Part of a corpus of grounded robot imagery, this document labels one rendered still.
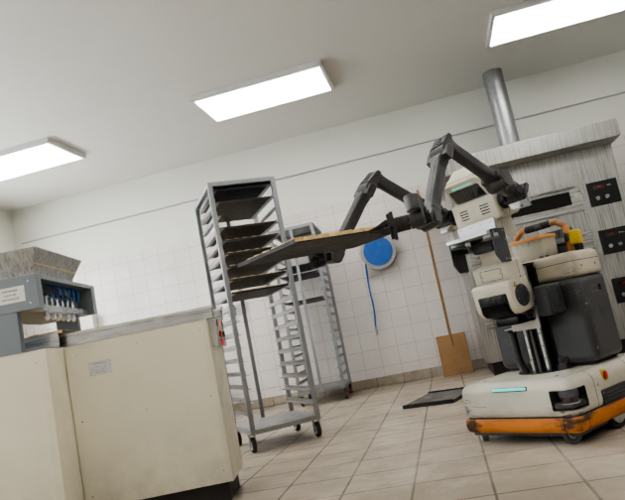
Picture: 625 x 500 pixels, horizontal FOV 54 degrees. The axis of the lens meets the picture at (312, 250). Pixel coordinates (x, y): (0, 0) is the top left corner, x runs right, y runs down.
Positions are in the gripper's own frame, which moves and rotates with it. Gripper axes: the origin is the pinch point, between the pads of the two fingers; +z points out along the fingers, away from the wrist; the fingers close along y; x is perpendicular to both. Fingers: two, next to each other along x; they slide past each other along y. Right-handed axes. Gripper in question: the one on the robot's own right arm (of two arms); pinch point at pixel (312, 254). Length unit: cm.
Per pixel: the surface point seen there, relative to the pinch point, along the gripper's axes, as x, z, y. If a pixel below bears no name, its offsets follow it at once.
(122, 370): -104, -21, -30
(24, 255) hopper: -135, -7, 32
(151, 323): -87, -25, -12
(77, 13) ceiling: -131, -102, 201
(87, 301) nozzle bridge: -139, -65, 11
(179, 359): -77, -25, -31
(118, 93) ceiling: -166, -224, 198
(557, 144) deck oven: 189, -309, 79
